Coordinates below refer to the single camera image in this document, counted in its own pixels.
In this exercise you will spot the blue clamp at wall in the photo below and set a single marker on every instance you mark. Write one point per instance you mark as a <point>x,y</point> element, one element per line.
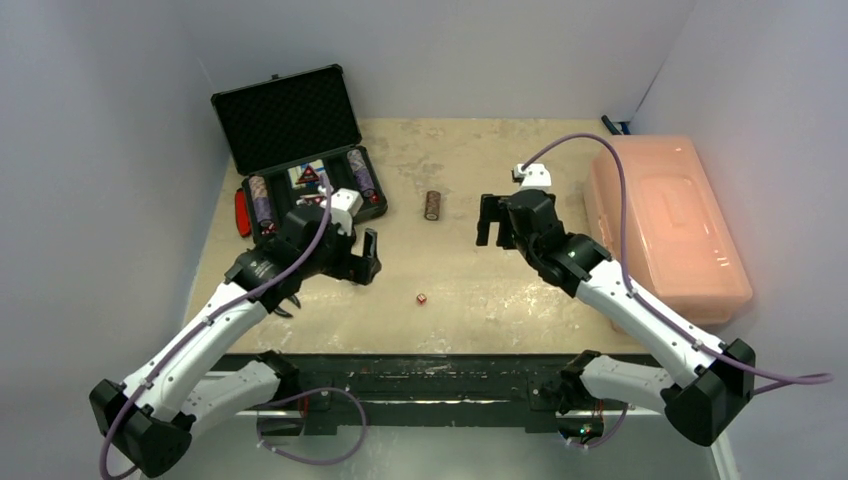
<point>615,128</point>

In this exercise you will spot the black poker set case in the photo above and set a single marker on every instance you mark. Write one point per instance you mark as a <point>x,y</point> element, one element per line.
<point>273,125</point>

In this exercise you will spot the brown poker chip stack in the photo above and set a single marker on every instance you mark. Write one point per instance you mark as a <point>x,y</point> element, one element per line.
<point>432,206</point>

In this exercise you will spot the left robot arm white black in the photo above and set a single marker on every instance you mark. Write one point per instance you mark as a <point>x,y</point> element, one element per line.
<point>154,414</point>

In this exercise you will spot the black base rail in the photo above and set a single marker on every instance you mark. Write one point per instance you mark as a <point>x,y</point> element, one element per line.
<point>430,391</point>

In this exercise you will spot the purple poker chip stack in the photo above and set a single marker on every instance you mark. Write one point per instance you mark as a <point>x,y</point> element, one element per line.
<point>365,182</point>

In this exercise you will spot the blue orange chip stack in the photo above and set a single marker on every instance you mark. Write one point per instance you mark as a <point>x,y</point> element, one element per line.
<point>356,160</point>

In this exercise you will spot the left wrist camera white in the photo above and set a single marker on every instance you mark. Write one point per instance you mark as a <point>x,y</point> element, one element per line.
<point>344,205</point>

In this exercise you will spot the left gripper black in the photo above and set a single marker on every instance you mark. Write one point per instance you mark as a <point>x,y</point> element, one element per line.
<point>359,269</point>

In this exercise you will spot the pink translucent plastic storage box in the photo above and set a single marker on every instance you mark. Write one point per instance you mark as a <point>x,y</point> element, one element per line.
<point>654,208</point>

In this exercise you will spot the card deck upper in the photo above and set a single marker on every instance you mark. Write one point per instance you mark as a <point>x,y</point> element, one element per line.
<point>306,175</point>

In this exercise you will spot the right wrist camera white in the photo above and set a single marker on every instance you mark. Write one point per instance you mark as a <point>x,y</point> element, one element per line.
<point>532,177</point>

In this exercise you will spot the pink chip stack in case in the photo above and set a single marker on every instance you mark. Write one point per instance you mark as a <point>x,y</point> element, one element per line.
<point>261,201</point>

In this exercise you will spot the red black handled tool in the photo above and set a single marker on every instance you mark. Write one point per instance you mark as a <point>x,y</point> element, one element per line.
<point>242,218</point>

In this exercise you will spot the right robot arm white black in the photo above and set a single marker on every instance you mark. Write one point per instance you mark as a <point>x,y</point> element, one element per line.
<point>700,384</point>

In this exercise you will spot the card deck lower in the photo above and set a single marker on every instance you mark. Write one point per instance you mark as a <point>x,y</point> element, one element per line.
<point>311,199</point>

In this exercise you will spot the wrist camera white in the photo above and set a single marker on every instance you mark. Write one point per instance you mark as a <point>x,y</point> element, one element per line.
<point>344,205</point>
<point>532,177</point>

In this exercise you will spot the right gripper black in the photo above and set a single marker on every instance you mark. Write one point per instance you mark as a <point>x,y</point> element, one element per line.
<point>506,221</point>

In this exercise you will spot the card deck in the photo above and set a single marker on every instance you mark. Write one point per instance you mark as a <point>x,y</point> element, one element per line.
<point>306,175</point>
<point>311,199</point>

